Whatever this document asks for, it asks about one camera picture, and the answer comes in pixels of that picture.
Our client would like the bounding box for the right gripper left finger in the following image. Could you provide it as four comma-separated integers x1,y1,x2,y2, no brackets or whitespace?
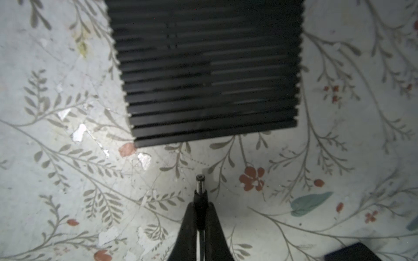
168,203,198,261

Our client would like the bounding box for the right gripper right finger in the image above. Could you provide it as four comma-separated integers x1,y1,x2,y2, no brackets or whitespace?
205,202,234,261

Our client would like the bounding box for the black power adapter with cable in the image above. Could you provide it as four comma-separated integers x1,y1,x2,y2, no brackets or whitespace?
194,174,208,261

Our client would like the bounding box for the black network switch box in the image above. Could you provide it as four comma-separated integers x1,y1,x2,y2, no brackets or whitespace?
106,1,304,147

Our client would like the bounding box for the long black power brick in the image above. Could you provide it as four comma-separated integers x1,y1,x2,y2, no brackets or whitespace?
324,243,382,261

